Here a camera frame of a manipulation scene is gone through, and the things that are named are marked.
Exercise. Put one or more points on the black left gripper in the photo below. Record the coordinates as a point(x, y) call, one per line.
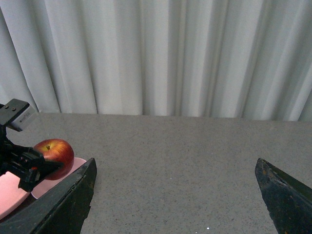
point(24, 162)

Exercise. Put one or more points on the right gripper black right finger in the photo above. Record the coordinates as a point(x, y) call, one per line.
point(288, 200)

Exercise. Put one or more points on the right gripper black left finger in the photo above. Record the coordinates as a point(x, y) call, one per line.
point(62, 210)

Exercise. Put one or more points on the red apple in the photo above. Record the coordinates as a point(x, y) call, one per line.
point(57, 150)

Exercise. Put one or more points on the pink plate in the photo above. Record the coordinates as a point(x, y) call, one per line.
point(47, 185)

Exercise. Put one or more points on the white curtain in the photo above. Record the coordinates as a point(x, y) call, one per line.
point(199, 58)

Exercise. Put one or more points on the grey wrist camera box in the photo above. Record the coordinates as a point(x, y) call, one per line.
point(16, 114)

